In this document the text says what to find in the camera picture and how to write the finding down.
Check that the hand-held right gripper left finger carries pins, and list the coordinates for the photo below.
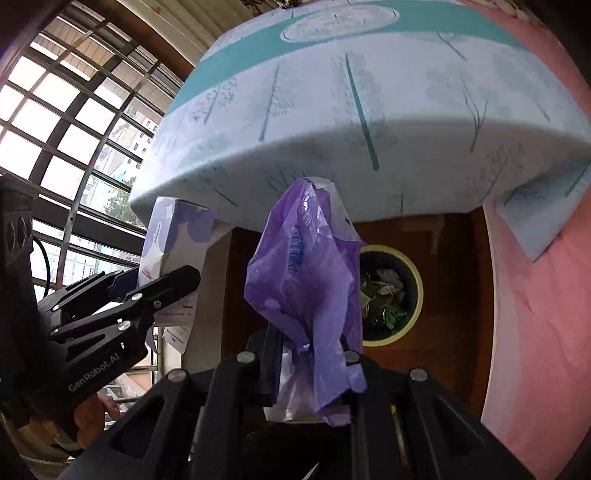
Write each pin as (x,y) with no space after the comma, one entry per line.
(221,392)

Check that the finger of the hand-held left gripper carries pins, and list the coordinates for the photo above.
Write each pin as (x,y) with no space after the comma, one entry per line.
(175,284)
(122,281)

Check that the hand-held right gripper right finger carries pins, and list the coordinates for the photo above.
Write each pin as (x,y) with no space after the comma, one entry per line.
(383,406)

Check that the white purple box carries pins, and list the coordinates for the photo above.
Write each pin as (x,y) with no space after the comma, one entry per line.
(184,235)

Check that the green wrapper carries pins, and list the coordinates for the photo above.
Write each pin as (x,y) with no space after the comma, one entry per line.
(392,317)

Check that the blue trash bin cream rim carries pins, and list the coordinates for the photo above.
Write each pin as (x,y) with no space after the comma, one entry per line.
(418,295)

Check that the purple plastic bag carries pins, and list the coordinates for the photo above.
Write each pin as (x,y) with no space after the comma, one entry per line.
(300,286)

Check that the white paper wrapper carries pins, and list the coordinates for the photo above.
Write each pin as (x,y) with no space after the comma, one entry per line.
(388,281)

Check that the person's left hand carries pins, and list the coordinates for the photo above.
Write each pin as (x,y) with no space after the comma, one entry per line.
(92,420)

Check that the window with black grille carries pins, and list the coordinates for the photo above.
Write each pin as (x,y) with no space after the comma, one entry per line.
(92,115)

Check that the pink bedsheet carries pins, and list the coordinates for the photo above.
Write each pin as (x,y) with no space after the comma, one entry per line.
(545,323)

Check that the wooden table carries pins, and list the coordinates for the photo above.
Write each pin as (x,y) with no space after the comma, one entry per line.
(436,230)

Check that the blue tree print tablecloth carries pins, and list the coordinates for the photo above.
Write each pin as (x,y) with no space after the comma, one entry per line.
(369,83)

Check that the dark wooden bed side rail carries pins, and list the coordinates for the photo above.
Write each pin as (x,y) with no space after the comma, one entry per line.
(485,300)

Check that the brown wooden window frame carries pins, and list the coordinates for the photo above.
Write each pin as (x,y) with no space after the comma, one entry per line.
(152,27)

